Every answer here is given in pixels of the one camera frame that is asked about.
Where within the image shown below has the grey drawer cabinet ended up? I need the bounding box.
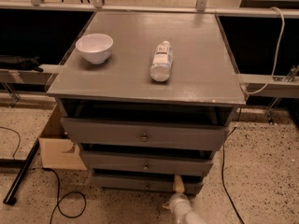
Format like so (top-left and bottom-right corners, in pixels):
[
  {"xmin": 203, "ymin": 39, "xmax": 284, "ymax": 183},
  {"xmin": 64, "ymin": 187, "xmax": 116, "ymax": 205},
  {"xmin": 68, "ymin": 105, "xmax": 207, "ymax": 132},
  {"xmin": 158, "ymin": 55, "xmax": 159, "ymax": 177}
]
[{"xmin": 48, "ymin": 11, "xmax": 245, "ymax": 194}]

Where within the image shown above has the black metal bar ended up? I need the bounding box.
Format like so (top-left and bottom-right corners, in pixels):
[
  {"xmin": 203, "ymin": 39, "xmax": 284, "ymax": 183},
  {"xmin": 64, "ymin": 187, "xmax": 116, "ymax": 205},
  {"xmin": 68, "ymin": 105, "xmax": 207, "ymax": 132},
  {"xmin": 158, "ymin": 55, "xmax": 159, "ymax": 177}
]
[{"xmin": 1, "ymin": 140, "xmax": 39, "ymax": 205}]

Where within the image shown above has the grey drawer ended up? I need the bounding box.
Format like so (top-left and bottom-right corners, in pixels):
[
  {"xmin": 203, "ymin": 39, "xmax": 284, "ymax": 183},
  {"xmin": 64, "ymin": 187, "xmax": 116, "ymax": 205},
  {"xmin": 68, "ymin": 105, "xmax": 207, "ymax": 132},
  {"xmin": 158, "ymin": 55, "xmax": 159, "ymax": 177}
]
[
  {"xmin": 81, "ymin": 151, "xmax": 212, "ymax": 176},
  {"xmin": 92, "ymin": 174, "xmax": 205, "ymax": 196},
  {"xmin": 61, "ymin": 118, "xmax": 228, "ymax": 150}
]

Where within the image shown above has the grey middle drawer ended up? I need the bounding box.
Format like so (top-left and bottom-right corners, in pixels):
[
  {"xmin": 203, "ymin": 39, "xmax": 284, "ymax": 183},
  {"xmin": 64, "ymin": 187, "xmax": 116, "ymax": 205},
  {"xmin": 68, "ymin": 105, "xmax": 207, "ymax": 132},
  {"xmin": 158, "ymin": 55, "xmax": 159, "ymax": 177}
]
[{"xmin": 81, "ymin": 151, "xmax": 212, "ymax": 176}]

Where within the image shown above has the grey top drawer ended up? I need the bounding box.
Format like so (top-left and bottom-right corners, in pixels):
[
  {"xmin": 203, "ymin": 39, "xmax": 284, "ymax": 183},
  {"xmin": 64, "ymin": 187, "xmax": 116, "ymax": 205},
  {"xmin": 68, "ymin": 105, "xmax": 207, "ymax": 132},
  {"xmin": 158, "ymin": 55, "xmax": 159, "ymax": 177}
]
[{"xmin": 61, "ymin": 118, "xmax": 228, "ymax": 150}]

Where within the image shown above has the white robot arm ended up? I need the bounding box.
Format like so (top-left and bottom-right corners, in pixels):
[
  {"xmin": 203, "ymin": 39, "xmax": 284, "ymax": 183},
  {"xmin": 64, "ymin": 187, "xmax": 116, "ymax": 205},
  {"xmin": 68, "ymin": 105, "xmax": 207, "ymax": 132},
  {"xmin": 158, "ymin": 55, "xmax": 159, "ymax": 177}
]
[{"xmin": 163, "ymin": 175, "xmax": 207, "ymax": 224}]

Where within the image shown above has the white cable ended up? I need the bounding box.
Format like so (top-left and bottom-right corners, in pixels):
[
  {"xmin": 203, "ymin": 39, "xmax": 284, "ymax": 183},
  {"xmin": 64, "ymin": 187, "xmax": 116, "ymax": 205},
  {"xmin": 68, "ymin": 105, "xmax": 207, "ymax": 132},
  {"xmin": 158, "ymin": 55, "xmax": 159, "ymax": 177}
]
[{"xmin": 241, "ymin": 6, "xmax": 286, "ymax": 96}]

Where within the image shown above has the black floor cable left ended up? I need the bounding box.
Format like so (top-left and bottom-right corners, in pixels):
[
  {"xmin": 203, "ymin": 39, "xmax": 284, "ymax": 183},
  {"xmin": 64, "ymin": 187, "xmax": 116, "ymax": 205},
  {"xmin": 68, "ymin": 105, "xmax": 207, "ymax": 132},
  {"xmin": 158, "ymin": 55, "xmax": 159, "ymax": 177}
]
[{"xmin": 43, "ymin": 167, "xmax": 87, "ymax": 224}]

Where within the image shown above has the black bag on rail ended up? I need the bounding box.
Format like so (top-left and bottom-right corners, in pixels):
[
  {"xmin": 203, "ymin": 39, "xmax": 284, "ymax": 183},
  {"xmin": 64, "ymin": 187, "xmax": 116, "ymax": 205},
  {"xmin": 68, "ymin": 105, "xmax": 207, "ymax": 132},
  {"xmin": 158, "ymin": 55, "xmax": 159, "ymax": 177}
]
[{"xmin": 0, "ymin": 55, "xmax": 43, "ymax": 72}]

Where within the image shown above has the grey bottom drawer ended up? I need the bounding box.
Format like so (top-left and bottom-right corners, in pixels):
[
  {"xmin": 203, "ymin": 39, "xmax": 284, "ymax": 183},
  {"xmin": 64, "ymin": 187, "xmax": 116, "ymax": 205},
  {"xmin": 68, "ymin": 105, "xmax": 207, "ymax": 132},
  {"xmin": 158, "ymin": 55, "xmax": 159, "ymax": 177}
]
[{"xmin": 92, "ymin": 174, "xmax": 205, "ymax": 196}]

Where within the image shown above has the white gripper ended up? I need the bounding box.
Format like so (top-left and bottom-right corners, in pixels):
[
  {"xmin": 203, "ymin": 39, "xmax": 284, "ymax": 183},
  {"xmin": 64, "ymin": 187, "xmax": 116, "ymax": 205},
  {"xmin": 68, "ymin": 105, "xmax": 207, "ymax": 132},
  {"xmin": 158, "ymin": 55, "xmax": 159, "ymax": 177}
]
[{"xmin": 163, "ymin": 175, "xmax": 192, "ymax": 217}]

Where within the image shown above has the cardboard box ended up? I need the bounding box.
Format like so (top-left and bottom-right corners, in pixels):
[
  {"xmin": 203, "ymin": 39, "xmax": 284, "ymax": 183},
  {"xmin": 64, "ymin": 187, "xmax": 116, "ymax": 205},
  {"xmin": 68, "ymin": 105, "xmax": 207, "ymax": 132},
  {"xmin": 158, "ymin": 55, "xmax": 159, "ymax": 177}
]
[{"xmin": 38, "ymin": 105, "xmax": 86, "ymax": 170}]

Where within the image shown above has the black floor cable right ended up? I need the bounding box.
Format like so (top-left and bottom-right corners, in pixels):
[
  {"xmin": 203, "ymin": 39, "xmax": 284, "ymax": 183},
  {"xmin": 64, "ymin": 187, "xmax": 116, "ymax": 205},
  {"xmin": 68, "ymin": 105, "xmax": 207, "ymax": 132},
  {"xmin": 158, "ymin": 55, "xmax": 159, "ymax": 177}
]
[{"xmin": 219, "ymin": 107, "xmax": 246, "ymax": 224}]

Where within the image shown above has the black floor cable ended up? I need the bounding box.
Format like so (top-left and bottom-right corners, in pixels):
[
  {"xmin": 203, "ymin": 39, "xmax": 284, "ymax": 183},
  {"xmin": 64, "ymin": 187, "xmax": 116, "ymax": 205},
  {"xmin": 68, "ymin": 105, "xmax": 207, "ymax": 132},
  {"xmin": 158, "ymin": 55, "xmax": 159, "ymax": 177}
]
[
  {"xmin": 219, "ymin": 107, "xmax": 246, "ymax": 224},
  {"xmin": 43, "ymin": 167, "xmax": 87, "ymax": 224}
]

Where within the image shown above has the white bowl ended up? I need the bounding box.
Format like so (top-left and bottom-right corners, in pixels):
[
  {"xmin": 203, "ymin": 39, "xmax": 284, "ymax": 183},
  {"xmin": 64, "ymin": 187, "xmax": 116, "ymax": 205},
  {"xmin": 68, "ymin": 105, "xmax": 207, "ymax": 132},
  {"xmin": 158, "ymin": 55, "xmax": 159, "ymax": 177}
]
[{"xmin": 76, "ymin": 34, "xmax": 113, "ymax": 64}]

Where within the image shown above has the clear plastic water bottle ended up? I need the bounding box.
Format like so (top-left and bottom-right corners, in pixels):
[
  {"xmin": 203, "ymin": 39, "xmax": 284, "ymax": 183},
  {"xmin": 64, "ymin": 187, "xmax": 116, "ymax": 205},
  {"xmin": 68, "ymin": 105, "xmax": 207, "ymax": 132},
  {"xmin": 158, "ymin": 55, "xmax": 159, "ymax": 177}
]
[{"xmin": 149, "ymin": 41, "xmax": 173, "ymax": 82}]

